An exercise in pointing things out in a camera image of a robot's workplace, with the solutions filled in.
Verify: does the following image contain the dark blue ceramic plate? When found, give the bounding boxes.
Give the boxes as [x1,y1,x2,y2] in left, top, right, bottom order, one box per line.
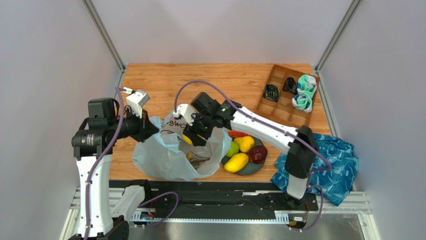
[221,136,265,176]

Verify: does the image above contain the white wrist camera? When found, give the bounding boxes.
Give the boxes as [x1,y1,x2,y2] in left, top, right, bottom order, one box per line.
[122,87,150,119]
[172,104,197,126]

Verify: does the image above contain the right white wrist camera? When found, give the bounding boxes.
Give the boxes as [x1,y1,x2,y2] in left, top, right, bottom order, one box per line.
[172,104,197,126]

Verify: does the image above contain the yellow fake mango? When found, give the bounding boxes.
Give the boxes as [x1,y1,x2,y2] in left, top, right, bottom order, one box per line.
[224,153,249,173]

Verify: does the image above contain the green fake pear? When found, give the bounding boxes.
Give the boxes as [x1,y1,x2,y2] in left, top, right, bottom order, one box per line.
[225,141,240,158]

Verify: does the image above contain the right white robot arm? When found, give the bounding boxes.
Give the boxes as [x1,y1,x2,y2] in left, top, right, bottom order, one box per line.
[172,92,319,200]

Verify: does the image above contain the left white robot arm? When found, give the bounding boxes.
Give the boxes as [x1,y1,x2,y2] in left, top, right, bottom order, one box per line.
[71,92,159,240]

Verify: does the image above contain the black rolled sock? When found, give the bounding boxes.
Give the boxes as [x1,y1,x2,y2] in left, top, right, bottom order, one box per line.
[282,77,298,95]

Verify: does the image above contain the blue patterned cloth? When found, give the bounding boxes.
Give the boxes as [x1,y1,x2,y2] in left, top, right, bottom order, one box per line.
[270,133,359,206]

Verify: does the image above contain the teal white rolled sock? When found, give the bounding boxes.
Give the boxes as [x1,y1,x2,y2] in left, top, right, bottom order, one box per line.
[296,74,318,98]

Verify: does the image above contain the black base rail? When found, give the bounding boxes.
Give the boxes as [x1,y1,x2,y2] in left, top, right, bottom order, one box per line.
[109,179,319,221]

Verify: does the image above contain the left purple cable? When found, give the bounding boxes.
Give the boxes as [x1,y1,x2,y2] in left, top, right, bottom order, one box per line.
[83,87,180,240]

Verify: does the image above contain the dark red fake fruit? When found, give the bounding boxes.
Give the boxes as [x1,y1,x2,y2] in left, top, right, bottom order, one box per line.
[247,145,268,164]

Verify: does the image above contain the yellow fake pear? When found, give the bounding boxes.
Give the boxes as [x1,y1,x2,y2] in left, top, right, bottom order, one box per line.
[233,135,255,153]

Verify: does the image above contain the light blue plastic bag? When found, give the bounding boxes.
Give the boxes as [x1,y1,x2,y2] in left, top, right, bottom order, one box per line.
[132,114,232,181]

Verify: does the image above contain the dark rolled sock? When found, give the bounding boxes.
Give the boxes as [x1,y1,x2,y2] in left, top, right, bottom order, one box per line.
[263,83,281,102]

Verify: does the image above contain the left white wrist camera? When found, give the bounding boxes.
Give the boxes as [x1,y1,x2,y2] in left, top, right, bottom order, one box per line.
[122,87,150,119]

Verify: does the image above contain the yellow fake lemon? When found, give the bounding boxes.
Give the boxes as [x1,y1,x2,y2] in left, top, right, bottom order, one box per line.
[182,133,206,147]

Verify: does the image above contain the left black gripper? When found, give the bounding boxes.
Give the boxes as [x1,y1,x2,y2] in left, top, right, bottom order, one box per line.
[108,106,159,142]

